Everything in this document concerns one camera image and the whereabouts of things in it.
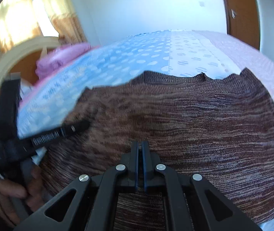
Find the brown knitted sweater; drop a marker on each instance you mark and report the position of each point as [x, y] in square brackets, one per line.
[221, 129]

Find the blue polka dot bedsheet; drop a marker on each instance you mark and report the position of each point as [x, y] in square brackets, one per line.
[174, 53]

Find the white wall switch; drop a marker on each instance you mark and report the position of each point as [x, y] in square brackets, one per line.
[202, 4]

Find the person's left hand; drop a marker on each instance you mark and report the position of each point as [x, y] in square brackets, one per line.
[32, 194]

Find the cream wooden headboard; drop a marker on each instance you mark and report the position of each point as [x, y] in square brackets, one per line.
[23, 57]

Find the silver door handle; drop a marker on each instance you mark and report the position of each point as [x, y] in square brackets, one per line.
[233, 14]

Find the folded purple blanket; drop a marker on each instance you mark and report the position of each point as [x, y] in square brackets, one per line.
[59, 57]

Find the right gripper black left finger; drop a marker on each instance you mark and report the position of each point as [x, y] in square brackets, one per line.
[88, 205]

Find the beige patterned curtain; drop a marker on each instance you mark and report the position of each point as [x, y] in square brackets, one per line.
[21, 20]

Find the brown wooden door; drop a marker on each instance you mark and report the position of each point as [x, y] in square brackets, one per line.
[245, 26]

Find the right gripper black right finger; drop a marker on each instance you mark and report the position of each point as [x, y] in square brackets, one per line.
[190, 202]

